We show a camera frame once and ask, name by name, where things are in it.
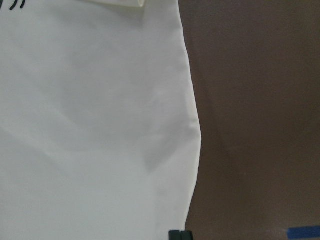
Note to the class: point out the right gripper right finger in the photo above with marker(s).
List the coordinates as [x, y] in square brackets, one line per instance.
[186, 235]

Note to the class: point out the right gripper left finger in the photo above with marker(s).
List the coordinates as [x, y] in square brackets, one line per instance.
[174, 235]

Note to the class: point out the cream long-sleeve shirt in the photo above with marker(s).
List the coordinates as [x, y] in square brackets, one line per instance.
[100, 137]

